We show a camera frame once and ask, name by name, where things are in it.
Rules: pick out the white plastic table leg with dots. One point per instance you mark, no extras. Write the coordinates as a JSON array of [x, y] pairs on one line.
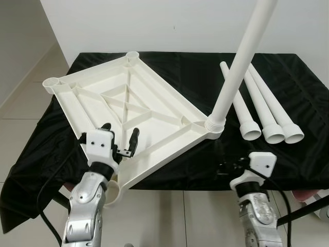
[[241, 56], [262, 108], [277, 108], [244, 116]]

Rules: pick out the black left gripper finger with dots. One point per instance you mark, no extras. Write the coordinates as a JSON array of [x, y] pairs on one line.
[[106, 127], [133, 141]]

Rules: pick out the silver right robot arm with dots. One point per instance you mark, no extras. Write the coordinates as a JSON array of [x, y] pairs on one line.
[[257, 216]]

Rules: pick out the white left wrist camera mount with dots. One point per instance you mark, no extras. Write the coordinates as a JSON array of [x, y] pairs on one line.
[[100, 146]]

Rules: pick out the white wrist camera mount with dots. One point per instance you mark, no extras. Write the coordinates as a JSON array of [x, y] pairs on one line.
[[263, 164], [100, 146]]

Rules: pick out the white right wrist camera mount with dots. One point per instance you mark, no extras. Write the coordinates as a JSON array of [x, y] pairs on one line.
[[263, 164]]

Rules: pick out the pink plastic stool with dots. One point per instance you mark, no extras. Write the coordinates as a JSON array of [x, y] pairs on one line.
[[303, 195], [72, 186]]

